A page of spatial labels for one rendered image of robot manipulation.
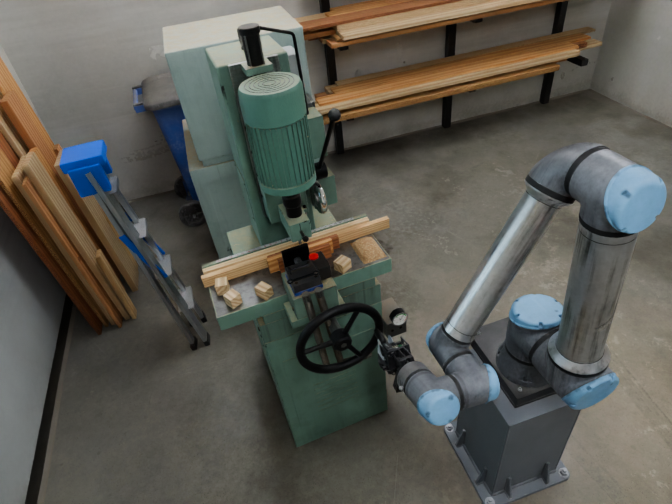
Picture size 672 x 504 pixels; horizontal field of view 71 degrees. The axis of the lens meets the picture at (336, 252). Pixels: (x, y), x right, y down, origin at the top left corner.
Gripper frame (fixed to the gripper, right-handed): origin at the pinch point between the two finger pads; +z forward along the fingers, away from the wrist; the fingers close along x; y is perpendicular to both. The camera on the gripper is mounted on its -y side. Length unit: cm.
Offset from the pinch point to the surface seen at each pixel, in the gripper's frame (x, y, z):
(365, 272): -5.4, 17.3, 18.9
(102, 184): 73, 60, 87
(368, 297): -5.7, 5.9, 23.1
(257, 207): 21, 43, 46
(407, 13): -123, 105, 191
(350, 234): -6.8, 27.2, 31.8
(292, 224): 13.6, 39.4, 23.4
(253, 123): 19, 73, 11
